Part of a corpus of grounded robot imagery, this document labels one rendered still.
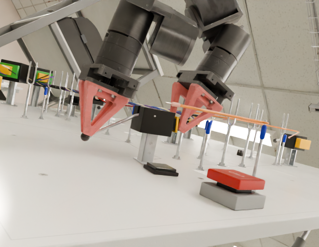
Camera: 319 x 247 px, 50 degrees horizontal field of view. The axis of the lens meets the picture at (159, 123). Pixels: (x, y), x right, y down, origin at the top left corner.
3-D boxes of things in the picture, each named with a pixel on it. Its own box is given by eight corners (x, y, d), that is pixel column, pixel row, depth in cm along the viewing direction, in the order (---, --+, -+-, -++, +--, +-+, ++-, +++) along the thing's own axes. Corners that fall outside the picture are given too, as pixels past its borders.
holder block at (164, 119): (129, 128, 56) (134, 104, 56) (159, 133, 59) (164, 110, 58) (139, 132, 52) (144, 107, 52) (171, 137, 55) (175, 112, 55)
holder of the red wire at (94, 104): (90, 118, 123) (95, 89, 122) (99, 123, 111) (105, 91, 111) (76, 116, 121) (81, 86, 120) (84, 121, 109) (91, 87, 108)
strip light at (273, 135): (272, 135, 348) (276, 131, 352) (187, 114, 445) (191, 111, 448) (274, 148, 356) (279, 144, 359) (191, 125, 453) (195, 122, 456)
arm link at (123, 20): (120, 0, 54) (122, -12, 48) (160, 19, 55) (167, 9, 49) (104, 41, 53) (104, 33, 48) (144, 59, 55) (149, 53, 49)
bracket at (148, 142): (132, 158, 57) (138, 129, 57) (145, 160, 58) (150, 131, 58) (143, 165, 53) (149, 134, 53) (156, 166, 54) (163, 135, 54)
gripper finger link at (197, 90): (179, 136, 62) (206, 94, 63) (201, 144, 56) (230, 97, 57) (152, 115, 59) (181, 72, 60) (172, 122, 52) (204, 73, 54)
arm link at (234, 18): (185, 4, 58) (229, -14, 59) (177, 30, 70) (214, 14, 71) (215, 66, 57) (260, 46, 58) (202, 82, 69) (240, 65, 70)
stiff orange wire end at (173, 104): (162, 104, 43) (163, 99, 43) (264, 124, 51) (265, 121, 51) (166, 105, 42) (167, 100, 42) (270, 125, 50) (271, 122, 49)
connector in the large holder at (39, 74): (49, 85, 122) (51, 73, 122) (52, 85, 120) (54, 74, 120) (33, 82, 119) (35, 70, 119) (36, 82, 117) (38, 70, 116)
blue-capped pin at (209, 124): (194, 168, 60) (203, 120, 59) (200, 169, 60) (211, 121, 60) (199, 170, 58) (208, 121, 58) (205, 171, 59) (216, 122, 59)
